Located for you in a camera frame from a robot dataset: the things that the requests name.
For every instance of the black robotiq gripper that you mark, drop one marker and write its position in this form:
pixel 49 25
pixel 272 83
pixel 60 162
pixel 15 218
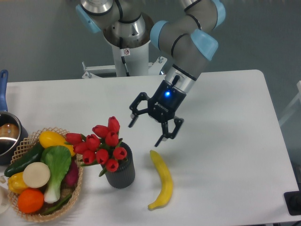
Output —
pixel 165 103

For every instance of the red tulip bouquet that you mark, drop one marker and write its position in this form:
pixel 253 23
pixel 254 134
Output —
pixel 102 147

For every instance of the dark grey ribbed vase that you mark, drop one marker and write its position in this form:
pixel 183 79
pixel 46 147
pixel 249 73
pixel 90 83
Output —
pixel 125 174

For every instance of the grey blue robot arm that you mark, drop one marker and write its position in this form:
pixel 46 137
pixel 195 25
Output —
pixel 187 40

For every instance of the yellow banana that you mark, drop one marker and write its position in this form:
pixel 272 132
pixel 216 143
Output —
pixel 166 182

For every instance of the purple sweet potato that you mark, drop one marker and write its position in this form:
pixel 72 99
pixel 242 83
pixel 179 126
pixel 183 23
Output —
pixel 72 175

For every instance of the green bok choy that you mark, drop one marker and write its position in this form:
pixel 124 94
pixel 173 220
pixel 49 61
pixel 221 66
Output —
pixel 58 160

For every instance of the yellow squash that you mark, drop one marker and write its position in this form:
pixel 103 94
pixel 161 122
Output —
pixel 51 138

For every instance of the woven wicker basket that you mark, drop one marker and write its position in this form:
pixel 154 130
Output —
pixel 68 193

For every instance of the dark green cucumber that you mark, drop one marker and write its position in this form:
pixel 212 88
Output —
pixel 31 156

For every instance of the green bean pod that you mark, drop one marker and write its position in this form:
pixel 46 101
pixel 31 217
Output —
pixel 58 206

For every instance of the beige round mushroom cap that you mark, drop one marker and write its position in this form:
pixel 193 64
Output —
pixel 36 175

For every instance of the dark pot with glass lid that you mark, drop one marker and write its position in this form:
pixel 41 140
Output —
pixel 12 133

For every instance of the orange fruit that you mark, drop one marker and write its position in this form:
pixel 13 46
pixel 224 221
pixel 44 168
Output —
pixel 30 200

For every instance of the yellow bell pepper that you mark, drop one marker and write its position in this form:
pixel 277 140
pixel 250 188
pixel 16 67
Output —
pixel 16 183

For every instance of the black device at table edge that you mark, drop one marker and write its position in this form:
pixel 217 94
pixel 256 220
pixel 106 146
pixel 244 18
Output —
pixel 293 202

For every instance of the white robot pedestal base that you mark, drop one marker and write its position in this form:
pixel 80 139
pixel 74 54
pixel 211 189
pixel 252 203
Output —
pixel 130 47

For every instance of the blue pan handle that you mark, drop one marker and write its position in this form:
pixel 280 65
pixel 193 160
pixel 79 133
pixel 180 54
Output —
pixel 3 88

